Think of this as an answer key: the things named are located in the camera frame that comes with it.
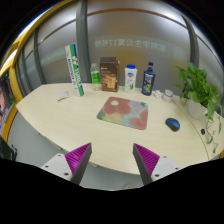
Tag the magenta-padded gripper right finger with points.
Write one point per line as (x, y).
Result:
(148, 159)

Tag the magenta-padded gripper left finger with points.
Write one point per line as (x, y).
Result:
(77, 158)

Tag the blue and black computer mouse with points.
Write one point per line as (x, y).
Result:
(173, 124)

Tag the floral pink green mouse pad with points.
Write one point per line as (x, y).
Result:
(124, 112)

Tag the small white packet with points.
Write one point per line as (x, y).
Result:
(62, 96)

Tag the crumpled white tissue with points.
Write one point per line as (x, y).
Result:
(157, 94)

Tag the small white jar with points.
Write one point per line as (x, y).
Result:
(167, 96)

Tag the dark blue pump bottle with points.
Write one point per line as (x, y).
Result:
(148, 81)

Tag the white bottle with blue cap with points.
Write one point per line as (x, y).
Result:
(130, 80)

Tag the clear bottle with green label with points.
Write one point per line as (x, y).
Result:
(95, 77)

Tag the green plant in white pot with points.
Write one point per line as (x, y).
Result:
(196, 90)

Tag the white green blue shuttlecock tube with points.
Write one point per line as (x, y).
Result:
(74, 70)

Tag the brown cardboard box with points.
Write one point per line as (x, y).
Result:
(109, 75)

